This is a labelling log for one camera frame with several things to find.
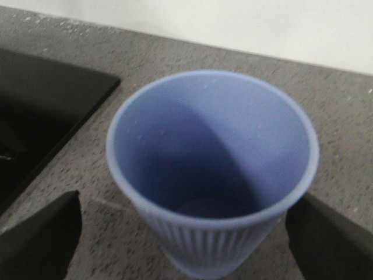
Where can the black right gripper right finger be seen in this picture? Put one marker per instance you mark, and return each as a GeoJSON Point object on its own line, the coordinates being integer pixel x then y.
{"type": "Point", "coordinates": [327, 245]}

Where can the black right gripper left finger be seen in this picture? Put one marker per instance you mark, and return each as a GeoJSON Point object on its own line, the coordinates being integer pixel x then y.
{"type": "Point", "coordinates": [42, 246]}

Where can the light blue ribbed cup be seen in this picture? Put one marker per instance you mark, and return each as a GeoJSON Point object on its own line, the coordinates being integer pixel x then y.
{"type": "Point", "coordinates": [211, 160]}

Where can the black glass gas stove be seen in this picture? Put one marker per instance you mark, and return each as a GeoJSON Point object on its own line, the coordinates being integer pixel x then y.
{"type": "Point", "coordinates": [44, 103]}

